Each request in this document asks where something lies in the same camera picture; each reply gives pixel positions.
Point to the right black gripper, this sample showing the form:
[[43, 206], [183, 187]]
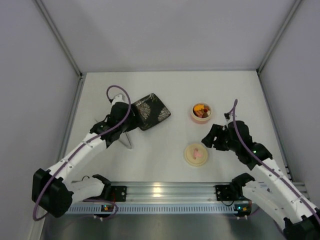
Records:
[[216, 136]]

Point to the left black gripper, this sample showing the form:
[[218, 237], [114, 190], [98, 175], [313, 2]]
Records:
[[133, 116]]

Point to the cream lid pink knob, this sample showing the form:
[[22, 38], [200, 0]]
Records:
[[196, 154]]

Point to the red bacon piece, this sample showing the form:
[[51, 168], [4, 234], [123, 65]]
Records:
[[199, 114]]

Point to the orange fish-shaped food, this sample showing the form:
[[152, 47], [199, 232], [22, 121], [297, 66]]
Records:
[[198, 107]]

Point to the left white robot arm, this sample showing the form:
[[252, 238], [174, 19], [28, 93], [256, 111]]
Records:
[[55, 189]]

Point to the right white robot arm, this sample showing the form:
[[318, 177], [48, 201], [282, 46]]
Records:
[[265, 184]]

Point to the cream pink round bowl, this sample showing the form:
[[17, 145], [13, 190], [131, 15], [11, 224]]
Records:
[[200, 120]]

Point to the black floral square plate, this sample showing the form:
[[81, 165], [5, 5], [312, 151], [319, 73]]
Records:
[[150, 111]]

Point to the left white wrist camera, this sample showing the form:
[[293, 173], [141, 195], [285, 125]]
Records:
[[119, 98]]

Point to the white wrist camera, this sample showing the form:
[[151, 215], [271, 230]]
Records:
[[229, 118], [119, 98]]

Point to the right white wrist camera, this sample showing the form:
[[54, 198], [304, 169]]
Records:
[[229, 118]]

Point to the left aluminium frame post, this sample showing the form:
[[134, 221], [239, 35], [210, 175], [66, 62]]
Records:
[[57, 35]]

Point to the aluminium frame post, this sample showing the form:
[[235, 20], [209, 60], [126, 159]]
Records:
[[57, 35], [279, 34]]

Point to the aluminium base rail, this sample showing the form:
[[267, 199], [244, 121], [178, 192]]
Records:
[[169, 192]]

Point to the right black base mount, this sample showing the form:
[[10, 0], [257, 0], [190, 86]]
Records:
[[227, 192]]

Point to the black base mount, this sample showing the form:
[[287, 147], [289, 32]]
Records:
[[114, 194], [227, 192]]

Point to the slotted grey cable duct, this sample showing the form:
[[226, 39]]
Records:
[[192, 208]]

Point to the right aluminium frame post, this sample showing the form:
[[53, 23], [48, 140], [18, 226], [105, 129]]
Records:
[[279, 34]]

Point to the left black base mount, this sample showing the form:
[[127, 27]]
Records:
[[114, 194]]

